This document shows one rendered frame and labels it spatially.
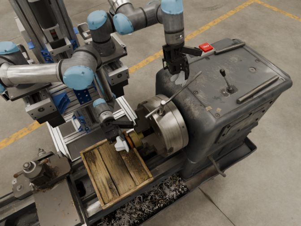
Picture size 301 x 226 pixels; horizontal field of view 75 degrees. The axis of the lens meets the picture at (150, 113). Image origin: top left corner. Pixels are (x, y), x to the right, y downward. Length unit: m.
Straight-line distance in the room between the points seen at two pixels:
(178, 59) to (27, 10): 0.85
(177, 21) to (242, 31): 3.23
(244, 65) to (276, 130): 1.59
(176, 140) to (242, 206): 1.36
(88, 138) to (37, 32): 1.13
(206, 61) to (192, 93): 0.25
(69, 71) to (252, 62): 0.94
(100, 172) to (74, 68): 0.60
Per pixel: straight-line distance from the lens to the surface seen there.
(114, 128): 1.03
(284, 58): 3.67
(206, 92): 1.00
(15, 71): 1.08
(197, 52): 0.88
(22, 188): 1.31
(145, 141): 0.99
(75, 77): 0.89
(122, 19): 0.78
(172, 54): 0.81
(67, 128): 2.24
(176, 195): 1.48
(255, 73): 1.18
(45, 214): 1.14
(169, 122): 0.91
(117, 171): 1.18
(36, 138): 2.59
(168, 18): 0.77
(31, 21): 1.34
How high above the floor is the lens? 1.99
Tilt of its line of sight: 56 degrees down
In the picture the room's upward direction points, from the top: 1 degrees counter-clockwise
